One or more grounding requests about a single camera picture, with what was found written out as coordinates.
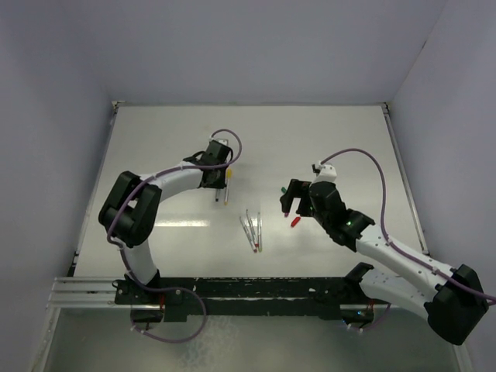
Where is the yellow whiteboard marker pen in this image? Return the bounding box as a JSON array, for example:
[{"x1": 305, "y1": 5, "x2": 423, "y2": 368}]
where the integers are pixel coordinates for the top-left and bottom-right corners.
[{"x1": 224, "y1": 177, "x2": 232, "y2": 205}]

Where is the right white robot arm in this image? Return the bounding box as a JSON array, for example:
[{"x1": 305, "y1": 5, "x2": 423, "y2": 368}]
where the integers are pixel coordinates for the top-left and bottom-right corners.
[{"x1": 280, "y1": 179, "x2": 489, "y2": 346}]

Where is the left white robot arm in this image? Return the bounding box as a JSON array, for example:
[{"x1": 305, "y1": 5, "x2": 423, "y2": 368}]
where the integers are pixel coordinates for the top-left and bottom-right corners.
[{"x1": 98, "y1": 139, "x2": 235, "y2": 304}]

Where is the red pen cap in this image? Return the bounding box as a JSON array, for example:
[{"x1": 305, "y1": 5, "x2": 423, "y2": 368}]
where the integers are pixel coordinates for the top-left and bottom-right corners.
[{"x1": 291, "y1": 216, "x2": 301, "y2": 228}]

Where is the green whiteboard marker pen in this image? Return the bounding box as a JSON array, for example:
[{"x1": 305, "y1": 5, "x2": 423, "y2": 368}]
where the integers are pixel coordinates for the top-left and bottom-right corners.
[{"x1": 257, "y1": 212, "x2": 263, "y2": 253}]

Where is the red whiteboard marker pen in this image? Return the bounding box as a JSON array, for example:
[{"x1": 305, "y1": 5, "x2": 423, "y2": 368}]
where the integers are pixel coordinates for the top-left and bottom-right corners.
[{"x1": 246, "y1": 209, "x2": 259, "y2": 251}]

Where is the purple whiteboard marker pen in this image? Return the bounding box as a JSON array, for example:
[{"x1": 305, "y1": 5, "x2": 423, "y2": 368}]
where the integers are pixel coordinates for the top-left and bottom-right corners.
[{"x1": 239, "y1": 216, "x2": 257, "y2": 253}]

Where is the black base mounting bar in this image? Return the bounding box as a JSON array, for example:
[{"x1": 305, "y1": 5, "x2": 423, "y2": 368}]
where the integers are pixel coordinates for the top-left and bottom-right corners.
[{"x1": 112, "y1": 263, "x2": 373, "y2": 323}]

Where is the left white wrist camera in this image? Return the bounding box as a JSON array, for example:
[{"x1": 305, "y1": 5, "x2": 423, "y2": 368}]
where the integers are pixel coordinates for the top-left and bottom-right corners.
[{"x1": 210, "y1": 137, "x2": 229, "y2": 146}]

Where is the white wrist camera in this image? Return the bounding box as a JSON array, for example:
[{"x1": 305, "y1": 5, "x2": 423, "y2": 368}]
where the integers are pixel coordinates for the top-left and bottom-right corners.
[
  {"x1": 210, "y1": 137, "x2": 229, "y2": 146},
  {"x1": 312, "y1": 163, "x2": 337, "y2": 183}
]

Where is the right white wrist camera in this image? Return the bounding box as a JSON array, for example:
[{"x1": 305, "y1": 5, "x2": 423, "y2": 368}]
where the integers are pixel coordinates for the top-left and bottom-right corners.
[{"x1": 312, "y1": 163, "x2": 337, "y2": 183}]

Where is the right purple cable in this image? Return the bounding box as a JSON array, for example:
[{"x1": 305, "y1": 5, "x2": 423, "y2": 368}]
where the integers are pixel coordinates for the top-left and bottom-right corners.
[{"x1": 319, "y1": 148, "x2": 496, "y2": 301}]

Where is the aluminium frame rail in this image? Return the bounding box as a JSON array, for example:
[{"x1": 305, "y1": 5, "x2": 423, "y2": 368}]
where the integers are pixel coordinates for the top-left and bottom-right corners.
[{"x1": 381, "y1": 102, "x2": 430, "y2": 256}]

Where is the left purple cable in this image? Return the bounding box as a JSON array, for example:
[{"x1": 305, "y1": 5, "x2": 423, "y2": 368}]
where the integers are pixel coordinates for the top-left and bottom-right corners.
[{"x1": 107, "y1": 129, "x2": 243, "y2": 288}]

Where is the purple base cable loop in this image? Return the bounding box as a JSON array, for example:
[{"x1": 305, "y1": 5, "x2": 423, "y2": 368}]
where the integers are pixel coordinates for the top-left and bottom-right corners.
[{"x1": 130, "y1": 288, "x2": 206, "y2": 344}]

